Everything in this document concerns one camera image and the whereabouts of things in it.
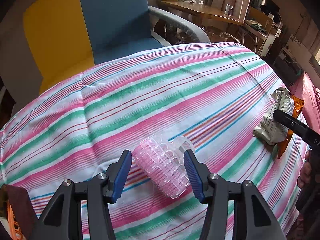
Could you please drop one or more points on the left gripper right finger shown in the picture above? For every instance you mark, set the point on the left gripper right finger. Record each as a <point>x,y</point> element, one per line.
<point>198,176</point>

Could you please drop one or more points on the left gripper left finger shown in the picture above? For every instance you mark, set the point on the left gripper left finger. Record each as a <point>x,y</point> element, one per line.
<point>117,176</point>

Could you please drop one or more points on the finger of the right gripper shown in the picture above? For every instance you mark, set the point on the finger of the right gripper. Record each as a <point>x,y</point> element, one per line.
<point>291,123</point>

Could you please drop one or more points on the orange and white snack bag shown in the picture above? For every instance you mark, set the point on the orange and white snack bag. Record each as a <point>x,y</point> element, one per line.
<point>271,128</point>

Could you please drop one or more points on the orange plastic rack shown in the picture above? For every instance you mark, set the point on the orange plastic rack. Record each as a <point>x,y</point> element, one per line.
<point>15,230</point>

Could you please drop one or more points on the right hand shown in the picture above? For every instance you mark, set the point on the right hand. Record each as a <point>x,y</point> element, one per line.
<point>304,177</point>

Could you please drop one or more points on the striped tablecloth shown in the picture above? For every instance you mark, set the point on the striped tablecloth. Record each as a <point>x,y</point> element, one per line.
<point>212,94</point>

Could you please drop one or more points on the gold and maroon storage box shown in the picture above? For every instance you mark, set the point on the gold and maroon storage box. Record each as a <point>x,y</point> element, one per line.
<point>19,200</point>

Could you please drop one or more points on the wooden chair with items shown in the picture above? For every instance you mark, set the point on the wooden chair with items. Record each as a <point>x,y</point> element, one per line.
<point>259,31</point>

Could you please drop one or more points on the small dark jar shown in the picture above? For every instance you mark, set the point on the small dark jar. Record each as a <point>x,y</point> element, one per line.
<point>229,9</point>

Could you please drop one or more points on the wooden side table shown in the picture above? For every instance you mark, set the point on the wooden side table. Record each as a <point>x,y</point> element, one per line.
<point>200,12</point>

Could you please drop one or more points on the colourful armchair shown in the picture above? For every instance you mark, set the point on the colourful armchair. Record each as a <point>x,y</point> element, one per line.
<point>44,42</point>

